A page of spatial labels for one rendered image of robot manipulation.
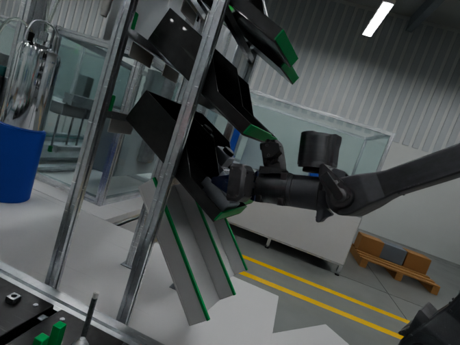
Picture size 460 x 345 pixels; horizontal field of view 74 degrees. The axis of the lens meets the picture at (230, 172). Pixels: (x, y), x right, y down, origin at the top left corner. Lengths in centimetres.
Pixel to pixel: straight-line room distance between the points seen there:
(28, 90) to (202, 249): 84
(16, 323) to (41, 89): 85
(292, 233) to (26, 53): 371
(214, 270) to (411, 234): 903
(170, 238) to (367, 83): 875
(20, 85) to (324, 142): 103
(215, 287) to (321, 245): 372
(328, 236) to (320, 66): 571
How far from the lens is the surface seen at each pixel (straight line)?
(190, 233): 71
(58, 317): 62
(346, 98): 900
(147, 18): 168
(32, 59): 127
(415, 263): 622
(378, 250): 599
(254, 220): 432
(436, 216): 973
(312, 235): 435
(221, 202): 58
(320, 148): 52
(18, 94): 128
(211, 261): 71
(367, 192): 47
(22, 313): 63
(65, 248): 71
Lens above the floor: 134
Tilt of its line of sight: 7 degrees down
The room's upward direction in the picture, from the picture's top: 19 degrees clockwise
